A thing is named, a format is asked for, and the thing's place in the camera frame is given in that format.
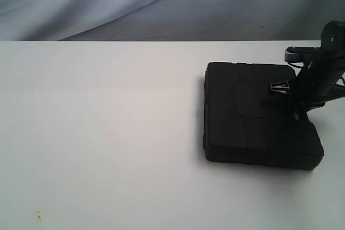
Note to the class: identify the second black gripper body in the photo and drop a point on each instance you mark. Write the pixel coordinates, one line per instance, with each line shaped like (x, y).
(316, 83)

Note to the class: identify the black plastic tool case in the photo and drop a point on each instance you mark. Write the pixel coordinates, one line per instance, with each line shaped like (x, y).
(245, 124)

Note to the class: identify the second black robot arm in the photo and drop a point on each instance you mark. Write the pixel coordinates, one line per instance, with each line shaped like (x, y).
(332, 40)

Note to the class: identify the grey backdrop cloth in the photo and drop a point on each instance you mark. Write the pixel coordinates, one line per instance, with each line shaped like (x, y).
(167, 20)

